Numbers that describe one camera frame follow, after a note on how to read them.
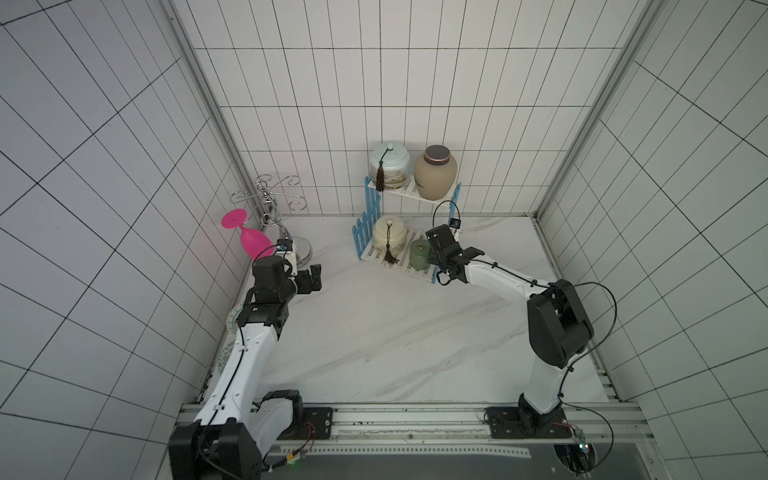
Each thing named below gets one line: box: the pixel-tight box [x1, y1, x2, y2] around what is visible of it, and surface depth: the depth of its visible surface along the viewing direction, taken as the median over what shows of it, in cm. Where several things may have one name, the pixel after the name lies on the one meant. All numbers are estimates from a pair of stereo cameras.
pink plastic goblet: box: [221, 208, 275, 261], surface depth 85 cm
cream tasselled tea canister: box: [372, 215, 407, 265], surface depth 100 cm
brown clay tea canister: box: [414, 144, 458, 201], surface depth 82 cm
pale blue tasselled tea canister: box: [370, 143, 411, 192], surface depth 85 cm
